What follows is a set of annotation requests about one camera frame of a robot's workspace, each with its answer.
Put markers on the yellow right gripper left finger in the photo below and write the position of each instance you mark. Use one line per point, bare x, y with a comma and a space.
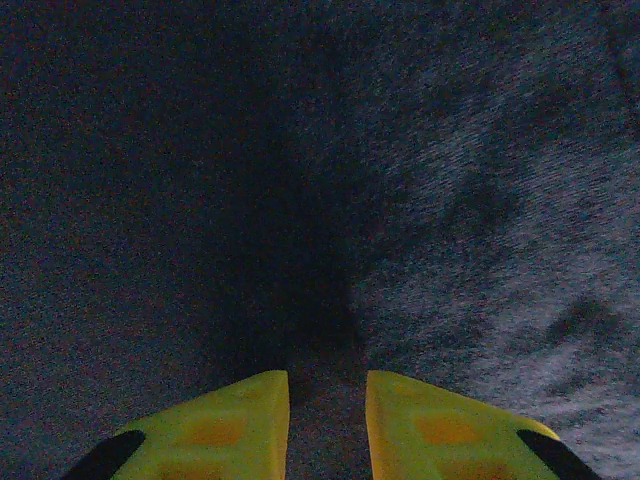
220, 430

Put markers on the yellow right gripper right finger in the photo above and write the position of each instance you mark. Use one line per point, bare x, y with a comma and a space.
440, 430

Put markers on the black trousers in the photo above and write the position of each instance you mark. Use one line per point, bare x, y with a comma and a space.
200, 175

